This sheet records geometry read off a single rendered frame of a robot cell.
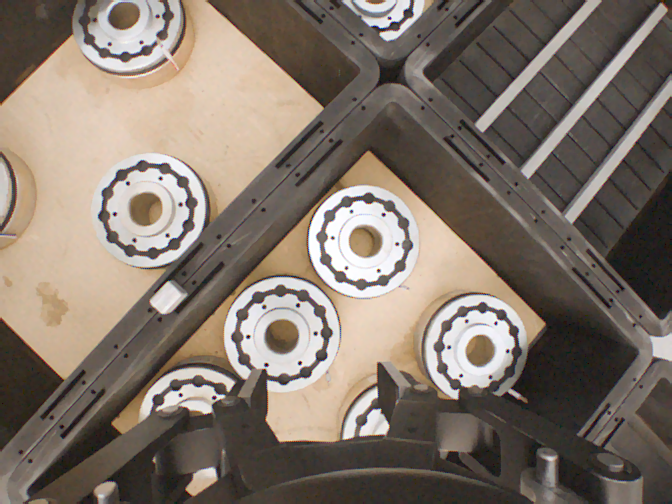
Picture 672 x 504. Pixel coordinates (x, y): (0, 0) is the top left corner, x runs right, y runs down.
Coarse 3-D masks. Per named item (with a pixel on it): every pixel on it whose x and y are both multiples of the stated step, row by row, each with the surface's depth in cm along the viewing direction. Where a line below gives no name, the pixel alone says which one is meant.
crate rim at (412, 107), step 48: (384, 96) 23; (336, 144) 24; (288, 192) 22; (240, 240) 22; (192, 288) 21; (144, 336) 21; (624, 336) 24; (96, 384) 21; (624, 384) 24; (48, 432) 20; (576, 432) 23
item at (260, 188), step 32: (288, 0) 22; (320, 32) 23; (352, 64) 23; (352, 96) 23; (320, 128) 22; (288, 160) 22; (256, 192) 22; (224, 224) 22; (192, 256) 23; (128, 320) 21; (96, 352) 21; (64, 384) 20; (32, 416) 20; (32, 448) 20
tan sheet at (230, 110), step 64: (192, 0) 32; (64, 64) 31; (192, 64) 32; (256, 64) 32; (0, 128) 30; (64, 128) 30; (128, 128) 31; (192, 128) 31; (256, 128) 32; (64, 192) 30; (0, 256) 30; (64, 256) 30; (64, 320) 30
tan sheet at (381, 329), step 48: (288, 240) 32; (432, 240) 33; (240, 288) 31; (432, 288) 33; (480, 288) 33; (192, 336) 31; (288, 336) 32; (384, 336) 32; (528, 336) 34; (336, 384) 32; (432, 384) 33; (288, 432) 31; (336, 432) 32; (192, 480) 30
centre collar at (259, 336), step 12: (276, 312) 28; (288, 312) 28; (264, 324) 28; (300, 324) 28; (264, 336) 28; (300, 336) 28; (264, 348) 28; (300, 348) 28; (276, 360) 28; (288, 360) 28
